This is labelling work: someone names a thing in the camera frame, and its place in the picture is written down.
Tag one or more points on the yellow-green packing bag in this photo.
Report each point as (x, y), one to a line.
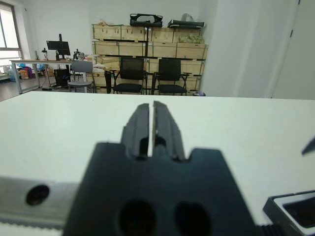
(190, 39)

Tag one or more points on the black carry case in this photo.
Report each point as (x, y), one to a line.
(158, 23)

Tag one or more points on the black mesh office chair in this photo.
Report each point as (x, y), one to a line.
(131, 68)
(169, 70)

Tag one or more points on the dark desktop device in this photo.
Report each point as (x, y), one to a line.
(78, 54)

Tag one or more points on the small dark floor object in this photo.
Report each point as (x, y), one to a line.
(199, 94)

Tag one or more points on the clear plastic bag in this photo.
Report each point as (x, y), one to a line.
(188, 17)

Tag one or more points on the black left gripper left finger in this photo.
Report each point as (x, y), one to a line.
(137, 127)

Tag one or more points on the black stand pole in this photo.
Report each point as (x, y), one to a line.
(147, 46)

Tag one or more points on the small cardboard box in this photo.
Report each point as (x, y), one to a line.
(49, 72)

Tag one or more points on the window with grey frame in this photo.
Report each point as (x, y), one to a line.
(9, 29)

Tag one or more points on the colourful bags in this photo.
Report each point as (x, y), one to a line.
(25, 71)

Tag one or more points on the white door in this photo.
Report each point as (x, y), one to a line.
(300, 61)

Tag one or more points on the black power strip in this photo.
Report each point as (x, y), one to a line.
(49, 87)

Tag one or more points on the small desktop robot arm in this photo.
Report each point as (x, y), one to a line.
(44, 54)

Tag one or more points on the black computer tower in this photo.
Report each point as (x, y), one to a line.
(61, 77)

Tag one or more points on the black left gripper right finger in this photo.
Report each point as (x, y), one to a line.
(167, 132)

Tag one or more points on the clear water jug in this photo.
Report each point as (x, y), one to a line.
(12, 75)

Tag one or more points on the grey plastic chair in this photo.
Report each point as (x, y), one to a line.
(82, 67)

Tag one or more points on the black glossy box lid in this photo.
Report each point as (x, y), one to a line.
(270, 211)

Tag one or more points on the wooden desk white legs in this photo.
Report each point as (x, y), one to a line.
(37, 60)

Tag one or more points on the white bag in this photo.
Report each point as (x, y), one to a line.
(99, 66)

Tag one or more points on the black flat tray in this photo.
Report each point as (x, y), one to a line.
(187, 24)

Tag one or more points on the black computer monitor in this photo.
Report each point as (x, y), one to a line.
(57, 46)

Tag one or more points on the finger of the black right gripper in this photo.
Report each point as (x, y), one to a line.
(310, 147)

